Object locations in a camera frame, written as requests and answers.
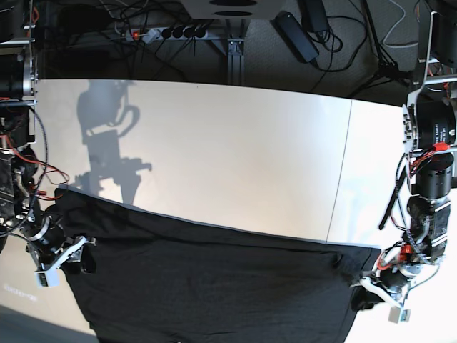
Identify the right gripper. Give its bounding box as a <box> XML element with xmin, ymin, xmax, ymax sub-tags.
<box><xmin>37</xmin><ymin>236</ymin><xmax>96</xmax><ymax>274</ymax></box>

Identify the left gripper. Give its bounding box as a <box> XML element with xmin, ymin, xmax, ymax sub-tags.
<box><xmin>351</xmin><ymin>264</ymin><xmax>423</xmax><ymax>312</ymax></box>

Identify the black T-shirt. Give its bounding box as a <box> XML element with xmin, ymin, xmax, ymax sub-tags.
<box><xmin>56</xmin><ymin>189</ymin><xmax>380</xmax><ymax>342</ymax></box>

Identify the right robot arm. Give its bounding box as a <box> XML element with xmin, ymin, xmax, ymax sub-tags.
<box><xmin>1</xmin><ymin>1</ymin><xmax>96</xmax><ymax>287</ymax></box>

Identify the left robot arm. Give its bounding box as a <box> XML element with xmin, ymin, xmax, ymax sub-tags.
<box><xmin>351</xmin><ymin>1</ymin><xmax>456</xmax><ymax>322</ymax></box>

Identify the black tripod stand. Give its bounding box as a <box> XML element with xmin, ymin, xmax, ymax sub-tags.
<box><xmin>348</xmin><ymin>0</ymin><xmax>412</xmax><ymax>99</ymax></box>

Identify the black power strip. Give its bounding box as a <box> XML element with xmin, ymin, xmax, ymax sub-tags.
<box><xmin>121</xmin><ymin>25</ymin><xmax>209</xmax><ymax>44</ymax></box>

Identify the black power adapter brick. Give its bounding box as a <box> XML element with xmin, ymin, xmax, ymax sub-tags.
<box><xmin>273</xmin><ymin>11</ymin><xmax>319</xmax><ymax>64</ymax></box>

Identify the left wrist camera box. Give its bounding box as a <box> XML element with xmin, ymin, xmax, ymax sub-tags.
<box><xmin>388</xmin><ymin>307</ymin><xmax>411</xmax><ymax>324</ymax></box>

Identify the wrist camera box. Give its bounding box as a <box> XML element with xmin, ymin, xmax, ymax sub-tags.
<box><xmin>388</xmin><ymin>307</ymin><xmax>411</xmax><ymax>324</ymax></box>
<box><xmin>34</xmin><ymin>269</ymin><xmax>59</xmax><ymax>287</ymax></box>

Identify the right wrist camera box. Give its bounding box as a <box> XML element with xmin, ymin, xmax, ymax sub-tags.
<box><xmin>34</xmin><ymin>269</ymin><xmax>59</xmax><ymax>287</ymax></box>

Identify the aluminium frame post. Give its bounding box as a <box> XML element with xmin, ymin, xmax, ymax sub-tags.
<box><xmin>225</xmin><ymin>19</ymin><xmax>250</xmax><ymax>86</ymax></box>

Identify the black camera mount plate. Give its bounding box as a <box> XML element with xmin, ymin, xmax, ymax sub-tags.
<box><xmin>181</xmin><ymin>0</ymin><xmax>285</xmax><ymax>19</ymax></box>

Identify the grey cable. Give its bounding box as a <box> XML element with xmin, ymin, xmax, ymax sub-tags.
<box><xmin>383</xmin><ymin>0</ymin><xmax>422</xmax><ymax>49</ymax></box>

